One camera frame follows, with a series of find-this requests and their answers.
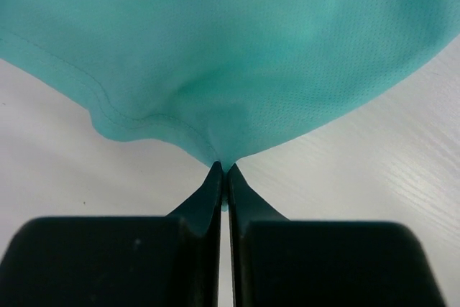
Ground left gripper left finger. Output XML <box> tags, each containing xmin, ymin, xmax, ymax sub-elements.
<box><xmin>1</xmin><ymin>162</ymin><xmax>223</xmax><ymax>306</ymax></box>

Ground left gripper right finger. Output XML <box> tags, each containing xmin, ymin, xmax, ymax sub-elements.
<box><xmin>226</xmin><ymin>166</ymin><xmax>445</xmax><ymax>306</ymax></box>

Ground teal t shirt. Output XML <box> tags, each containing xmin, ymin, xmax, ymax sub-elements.
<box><xmin>0</xmin><ymin>0</ymin><xmax>460</xmax><ymax>213</ymax></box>

